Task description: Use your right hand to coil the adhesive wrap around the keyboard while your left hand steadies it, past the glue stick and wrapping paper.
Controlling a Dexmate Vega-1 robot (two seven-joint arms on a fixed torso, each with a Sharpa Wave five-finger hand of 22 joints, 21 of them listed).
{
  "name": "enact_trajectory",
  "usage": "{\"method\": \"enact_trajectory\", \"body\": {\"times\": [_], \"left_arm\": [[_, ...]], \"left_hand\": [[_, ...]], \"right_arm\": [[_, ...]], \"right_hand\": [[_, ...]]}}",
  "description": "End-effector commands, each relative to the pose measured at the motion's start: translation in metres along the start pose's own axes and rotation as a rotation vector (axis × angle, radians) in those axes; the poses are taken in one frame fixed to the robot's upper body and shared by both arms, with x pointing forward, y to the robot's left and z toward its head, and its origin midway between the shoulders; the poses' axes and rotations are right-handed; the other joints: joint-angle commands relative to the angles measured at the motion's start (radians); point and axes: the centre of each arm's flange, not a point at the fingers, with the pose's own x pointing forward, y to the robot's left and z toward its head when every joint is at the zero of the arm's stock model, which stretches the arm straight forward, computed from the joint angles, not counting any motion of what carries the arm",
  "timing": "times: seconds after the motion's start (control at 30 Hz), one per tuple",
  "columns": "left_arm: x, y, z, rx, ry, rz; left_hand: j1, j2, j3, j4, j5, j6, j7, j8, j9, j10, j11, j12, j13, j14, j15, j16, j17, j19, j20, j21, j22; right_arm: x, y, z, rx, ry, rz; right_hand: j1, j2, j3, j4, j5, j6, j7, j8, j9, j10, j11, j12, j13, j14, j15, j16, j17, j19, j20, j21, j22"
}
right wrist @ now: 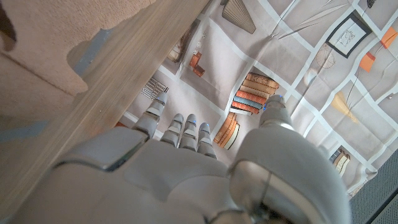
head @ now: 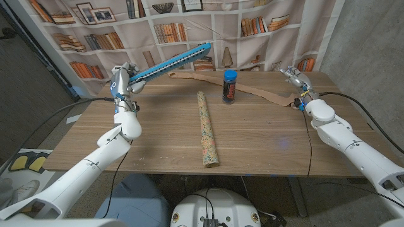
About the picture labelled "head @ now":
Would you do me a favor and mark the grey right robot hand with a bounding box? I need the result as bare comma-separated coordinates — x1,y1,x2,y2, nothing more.
280,66,314,102

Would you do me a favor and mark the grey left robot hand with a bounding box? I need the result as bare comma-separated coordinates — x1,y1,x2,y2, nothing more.
109,62,147,99

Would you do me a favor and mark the blue toy keyboard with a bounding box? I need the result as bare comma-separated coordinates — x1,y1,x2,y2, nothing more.
128,42,213,86

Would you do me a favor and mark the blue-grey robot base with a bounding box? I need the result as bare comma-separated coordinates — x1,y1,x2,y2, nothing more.
93,173,172,227

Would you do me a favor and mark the floral wrapping paper roll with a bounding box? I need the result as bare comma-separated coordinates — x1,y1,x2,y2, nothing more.
196,91,220,168

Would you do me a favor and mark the dark can with blue lid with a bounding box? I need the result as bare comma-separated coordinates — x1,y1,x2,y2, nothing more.
222,69,239,105

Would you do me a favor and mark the printed bookshelf backdrop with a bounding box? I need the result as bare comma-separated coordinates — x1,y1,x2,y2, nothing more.
6,0,345,99

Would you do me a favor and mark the grey metal table leg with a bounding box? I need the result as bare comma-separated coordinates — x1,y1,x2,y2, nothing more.
288,176,309,218

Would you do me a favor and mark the yellow and black floor mat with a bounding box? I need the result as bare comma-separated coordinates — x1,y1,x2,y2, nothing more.
7,151,50,174

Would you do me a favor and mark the black floor adapter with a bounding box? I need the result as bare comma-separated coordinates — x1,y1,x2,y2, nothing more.
261,211,287,227

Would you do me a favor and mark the white shoe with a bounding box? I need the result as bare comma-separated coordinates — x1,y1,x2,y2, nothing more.
0,178,41,211

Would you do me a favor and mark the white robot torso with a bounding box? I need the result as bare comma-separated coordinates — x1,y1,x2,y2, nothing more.
169,188,262,227

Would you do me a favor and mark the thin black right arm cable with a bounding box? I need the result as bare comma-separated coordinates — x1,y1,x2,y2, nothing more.
302,110,314,178

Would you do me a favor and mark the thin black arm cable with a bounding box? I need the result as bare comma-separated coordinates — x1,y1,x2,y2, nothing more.
302,110,314,178
101,140,134,219

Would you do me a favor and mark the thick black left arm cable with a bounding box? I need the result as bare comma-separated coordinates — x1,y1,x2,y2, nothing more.
0,97,116,175

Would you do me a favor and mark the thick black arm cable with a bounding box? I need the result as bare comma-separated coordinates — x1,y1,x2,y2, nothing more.
0,97,116,175
318,91,404,156

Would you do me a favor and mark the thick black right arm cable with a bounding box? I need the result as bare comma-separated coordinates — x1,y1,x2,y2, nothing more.
318,91,404,156

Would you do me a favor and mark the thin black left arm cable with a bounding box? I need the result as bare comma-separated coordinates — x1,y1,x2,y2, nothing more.
101,140,134,219

